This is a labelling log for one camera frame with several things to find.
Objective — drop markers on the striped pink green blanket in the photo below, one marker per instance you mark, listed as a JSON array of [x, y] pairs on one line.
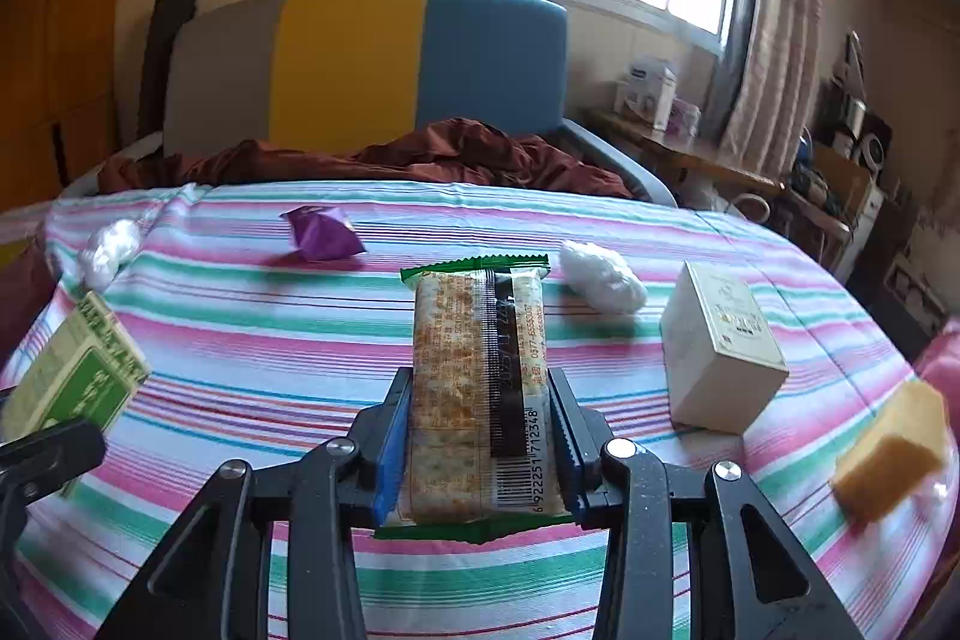
[[225, 325]]

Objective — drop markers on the beige patterned curtain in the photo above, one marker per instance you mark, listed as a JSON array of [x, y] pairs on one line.
[[780, 48]]

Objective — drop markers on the wooden wardrobe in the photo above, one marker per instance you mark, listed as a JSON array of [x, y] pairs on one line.
[[60, 48]]

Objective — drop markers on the white crumpled plastic wad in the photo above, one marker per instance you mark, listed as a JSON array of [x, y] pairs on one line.
[[109, 254], [600, 276]]

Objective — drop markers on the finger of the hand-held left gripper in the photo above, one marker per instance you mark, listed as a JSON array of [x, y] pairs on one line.
[[52, 456]]

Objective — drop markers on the small green white box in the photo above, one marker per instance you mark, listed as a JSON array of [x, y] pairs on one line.
[[75, 370]]

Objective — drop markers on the maroon cloth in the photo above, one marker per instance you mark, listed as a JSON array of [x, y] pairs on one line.
[[450, 153]]

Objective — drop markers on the small purple box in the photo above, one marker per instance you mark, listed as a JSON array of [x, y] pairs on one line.
[[684, 121]]

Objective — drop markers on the wooden storage shelf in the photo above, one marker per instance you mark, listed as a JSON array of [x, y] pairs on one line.
[[840, 175]]

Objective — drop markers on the tall cream carton box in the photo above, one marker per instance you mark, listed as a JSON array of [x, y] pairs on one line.
[[712, 355]]

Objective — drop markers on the dark striped cracker packet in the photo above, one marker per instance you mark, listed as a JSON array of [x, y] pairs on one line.
[[457, 385]]

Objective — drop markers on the pink cloth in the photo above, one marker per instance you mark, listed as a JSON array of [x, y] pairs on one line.
[[945, 362]]

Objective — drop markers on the white appliance carton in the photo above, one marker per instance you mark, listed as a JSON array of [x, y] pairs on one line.
[[649, 93]]

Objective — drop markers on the wooden desk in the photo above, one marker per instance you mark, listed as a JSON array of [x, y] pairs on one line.
[[697, 160]]

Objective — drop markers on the purple snack wrapper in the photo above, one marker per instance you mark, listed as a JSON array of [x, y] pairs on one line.
[[322, 235]]

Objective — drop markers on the grey yellow blue armchair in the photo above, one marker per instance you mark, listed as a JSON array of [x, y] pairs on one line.
[[345, 63]]

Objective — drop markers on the yellow wedge sponge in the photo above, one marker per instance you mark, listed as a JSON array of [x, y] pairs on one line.
[[892, 452]]

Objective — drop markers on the white round appliance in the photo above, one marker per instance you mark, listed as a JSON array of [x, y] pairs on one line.
[[874, 151]]

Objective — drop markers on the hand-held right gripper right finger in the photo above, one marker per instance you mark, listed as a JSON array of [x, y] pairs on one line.
[[566, 460]]

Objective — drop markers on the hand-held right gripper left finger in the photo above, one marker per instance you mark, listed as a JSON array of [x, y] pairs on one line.
[[390, 460]]

